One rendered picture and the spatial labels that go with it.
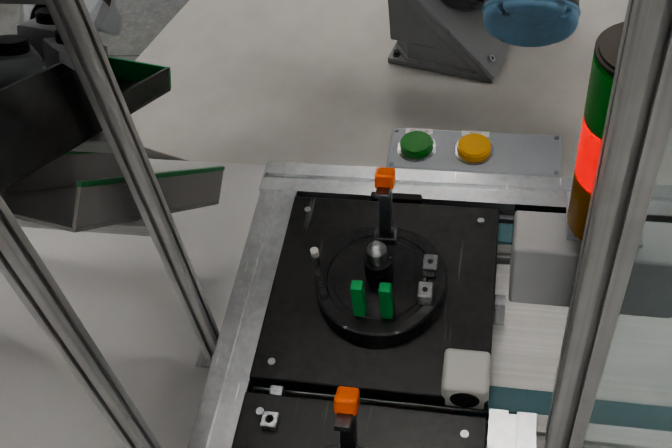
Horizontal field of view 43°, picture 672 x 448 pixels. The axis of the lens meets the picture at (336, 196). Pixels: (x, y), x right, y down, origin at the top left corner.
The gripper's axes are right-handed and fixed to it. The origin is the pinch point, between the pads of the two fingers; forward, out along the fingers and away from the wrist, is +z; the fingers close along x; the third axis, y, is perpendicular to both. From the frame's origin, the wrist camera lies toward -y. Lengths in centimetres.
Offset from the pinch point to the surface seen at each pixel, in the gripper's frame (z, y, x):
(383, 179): 2.9, 18.6, -30.1
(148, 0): -81, 176, 106
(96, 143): 9.9, -2.3, -10.1
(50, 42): 2.4, -4.7, -4.1
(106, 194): 13.4, 1.9, -10.0
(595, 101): 5, -17, -50
